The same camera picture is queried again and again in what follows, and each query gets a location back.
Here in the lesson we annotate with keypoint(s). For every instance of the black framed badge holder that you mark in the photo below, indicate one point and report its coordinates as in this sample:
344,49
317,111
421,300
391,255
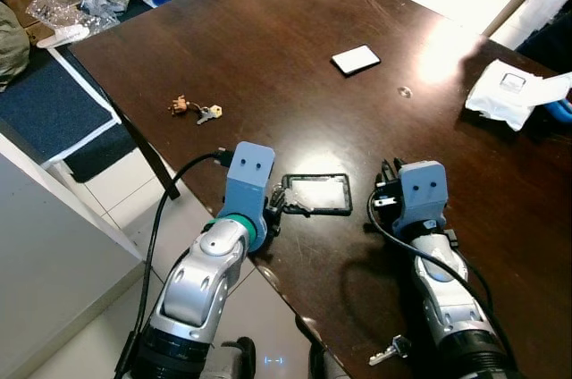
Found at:
317,194

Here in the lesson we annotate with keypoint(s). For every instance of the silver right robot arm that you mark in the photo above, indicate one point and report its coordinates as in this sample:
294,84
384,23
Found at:
440,294

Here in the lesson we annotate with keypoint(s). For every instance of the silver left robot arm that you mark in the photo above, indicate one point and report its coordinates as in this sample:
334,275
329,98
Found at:
198,290

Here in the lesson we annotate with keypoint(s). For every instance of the keys with brown charm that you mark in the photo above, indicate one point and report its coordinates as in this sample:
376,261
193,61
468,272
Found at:
181,107

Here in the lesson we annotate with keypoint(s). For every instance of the small clear round cap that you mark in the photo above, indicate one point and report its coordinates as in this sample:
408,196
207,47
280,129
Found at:
405,92

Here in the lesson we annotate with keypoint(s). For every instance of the white card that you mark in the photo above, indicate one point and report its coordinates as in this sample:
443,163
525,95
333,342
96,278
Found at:
356,60

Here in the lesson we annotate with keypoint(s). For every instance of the white plastic pouch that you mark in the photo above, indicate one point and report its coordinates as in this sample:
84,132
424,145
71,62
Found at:
505,95

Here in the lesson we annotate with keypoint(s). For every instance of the dark table leg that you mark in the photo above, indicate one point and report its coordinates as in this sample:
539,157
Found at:
147,151

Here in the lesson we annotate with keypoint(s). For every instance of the robot left leg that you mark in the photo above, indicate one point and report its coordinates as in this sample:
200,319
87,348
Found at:
234,361

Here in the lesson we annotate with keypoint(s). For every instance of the robot leg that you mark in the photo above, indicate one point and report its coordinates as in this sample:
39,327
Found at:
323,363
234,361

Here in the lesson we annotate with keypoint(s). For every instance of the robot right leg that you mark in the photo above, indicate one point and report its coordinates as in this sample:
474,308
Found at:
323,363

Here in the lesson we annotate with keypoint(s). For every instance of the silver key with black tag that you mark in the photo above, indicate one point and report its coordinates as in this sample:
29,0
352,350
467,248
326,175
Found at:
386,353

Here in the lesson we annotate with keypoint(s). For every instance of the blue plastic object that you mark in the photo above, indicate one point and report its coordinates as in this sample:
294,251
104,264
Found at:
561,112

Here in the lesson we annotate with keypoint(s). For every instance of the dark blue cloth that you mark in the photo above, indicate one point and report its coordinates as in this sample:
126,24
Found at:
552,39

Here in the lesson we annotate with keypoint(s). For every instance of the white cabinet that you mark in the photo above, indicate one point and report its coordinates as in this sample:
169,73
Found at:
45,254

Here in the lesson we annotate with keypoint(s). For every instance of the dark blue floor mat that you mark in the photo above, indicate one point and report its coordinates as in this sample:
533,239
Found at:
54,102

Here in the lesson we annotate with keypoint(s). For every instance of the white tube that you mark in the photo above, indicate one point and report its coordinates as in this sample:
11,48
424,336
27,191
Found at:
63,36

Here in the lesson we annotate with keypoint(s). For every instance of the olive green bag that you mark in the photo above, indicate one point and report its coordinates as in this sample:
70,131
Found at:
11,48

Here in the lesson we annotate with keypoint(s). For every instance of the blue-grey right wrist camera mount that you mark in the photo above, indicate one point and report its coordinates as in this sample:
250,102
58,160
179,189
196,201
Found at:
421,191

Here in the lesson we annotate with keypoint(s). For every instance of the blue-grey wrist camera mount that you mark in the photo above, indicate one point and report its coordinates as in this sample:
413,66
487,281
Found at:
245,181
421,191

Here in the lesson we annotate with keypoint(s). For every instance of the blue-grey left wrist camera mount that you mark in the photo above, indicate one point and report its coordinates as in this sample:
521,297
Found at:
245,181

